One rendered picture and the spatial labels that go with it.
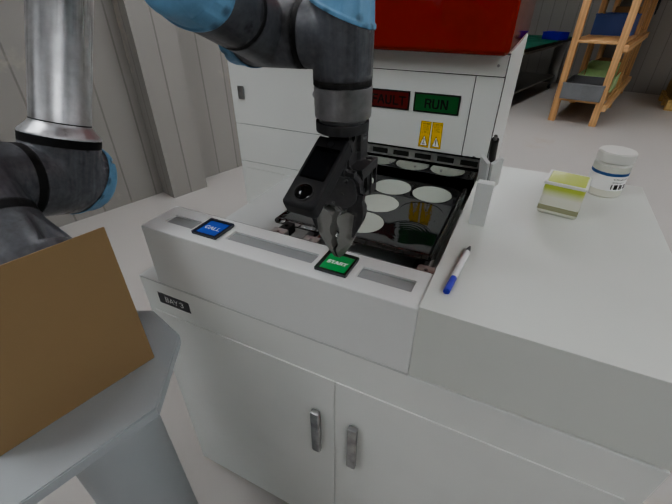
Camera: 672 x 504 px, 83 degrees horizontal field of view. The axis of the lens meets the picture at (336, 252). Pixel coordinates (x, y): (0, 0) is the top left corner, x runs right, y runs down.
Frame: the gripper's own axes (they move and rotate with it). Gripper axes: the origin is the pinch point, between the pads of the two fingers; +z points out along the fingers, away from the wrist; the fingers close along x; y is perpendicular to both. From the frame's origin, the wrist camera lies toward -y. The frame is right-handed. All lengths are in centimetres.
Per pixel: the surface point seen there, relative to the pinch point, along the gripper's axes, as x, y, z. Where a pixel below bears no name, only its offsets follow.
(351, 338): -4.8, -4.1, 13.4
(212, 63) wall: 214, 215, 9
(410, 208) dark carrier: -1.9, 37.5, 9.2
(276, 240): 13.3, 2.7, 3.0
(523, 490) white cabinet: -36, -4, 34
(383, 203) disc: 4.9, 37.1, 9.1
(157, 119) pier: 214, 149, 38
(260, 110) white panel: 55, 58, -4
